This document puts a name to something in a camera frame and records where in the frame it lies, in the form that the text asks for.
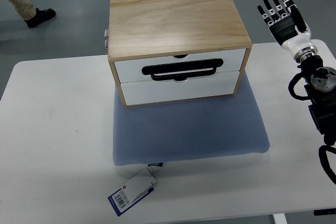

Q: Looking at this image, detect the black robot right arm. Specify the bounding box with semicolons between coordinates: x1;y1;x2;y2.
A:
288;52;335;183

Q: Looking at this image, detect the black shoe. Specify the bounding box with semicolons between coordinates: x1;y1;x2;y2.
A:
25;8;56;28

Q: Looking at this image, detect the black object at table edge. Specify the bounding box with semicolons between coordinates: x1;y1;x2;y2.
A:
313;208;336;216

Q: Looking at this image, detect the blue mesh cushion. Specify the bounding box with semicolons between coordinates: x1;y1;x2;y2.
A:
112;76;270;166

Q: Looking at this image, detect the wooden drawer cabinet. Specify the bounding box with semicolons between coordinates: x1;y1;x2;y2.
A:
108;0;252;106

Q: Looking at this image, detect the white drawer black handle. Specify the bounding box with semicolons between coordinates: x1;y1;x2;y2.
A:
114;49;246;82

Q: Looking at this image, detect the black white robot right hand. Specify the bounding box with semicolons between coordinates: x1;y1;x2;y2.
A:
257;0;318;63

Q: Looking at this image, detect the white table leg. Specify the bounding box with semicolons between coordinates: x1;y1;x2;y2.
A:
272;213;288;224

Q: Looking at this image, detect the metal bracket behind cabinet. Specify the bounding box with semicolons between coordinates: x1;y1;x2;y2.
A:
104;29;109;49

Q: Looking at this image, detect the white blue product tag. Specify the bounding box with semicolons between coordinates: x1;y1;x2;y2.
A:
108;163;163;217

